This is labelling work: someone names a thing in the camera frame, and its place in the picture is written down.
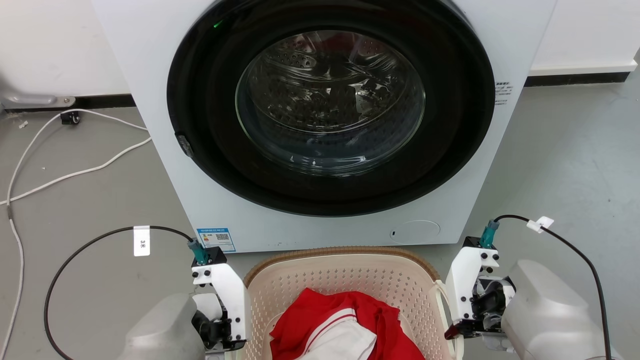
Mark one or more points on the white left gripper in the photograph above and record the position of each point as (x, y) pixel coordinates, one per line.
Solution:
(231, 295)

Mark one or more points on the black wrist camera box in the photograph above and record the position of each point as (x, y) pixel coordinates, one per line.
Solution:
(481, 242)
(209, 256)

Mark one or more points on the blue energy label sticker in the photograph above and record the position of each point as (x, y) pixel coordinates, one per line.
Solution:
(216, 239)

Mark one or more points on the oval white filter cover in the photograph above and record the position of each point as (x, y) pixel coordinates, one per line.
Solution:
(415, 232)

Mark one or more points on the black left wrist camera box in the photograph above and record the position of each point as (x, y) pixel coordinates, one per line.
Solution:
(209, 256)

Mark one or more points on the beige perforated plastic laundry basket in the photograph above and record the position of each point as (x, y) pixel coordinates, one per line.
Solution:
(345, 275)

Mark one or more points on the white text warning sticker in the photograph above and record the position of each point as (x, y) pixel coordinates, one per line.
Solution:
(503, 93)

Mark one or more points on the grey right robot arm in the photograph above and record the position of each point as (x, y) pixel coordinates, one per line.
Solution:
(545, 310)

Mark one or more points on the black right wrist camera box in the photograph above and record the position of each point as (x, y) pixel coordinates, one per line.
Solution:
(481, 242)

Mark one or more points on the white front-load washing machine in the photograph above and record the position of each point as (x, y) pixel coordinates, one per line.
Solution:
(150, 60)

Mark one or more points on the red and white garment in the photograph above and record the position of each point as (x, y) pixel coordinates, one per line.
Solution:
(310, 315)

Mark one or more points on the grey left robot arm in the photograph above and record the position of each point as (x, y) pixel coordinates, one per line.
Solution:
(160, 330)

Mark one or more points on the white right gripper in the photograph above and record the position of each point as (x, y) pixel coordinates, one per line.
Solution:
(462, 285)

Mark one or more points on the round black glass washer door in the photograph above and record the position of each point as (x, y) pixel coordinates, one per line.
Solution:
(210, 150)

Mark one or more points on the small black floor clip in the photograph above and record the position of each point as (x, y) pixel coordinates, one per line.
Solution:
(70, 118)

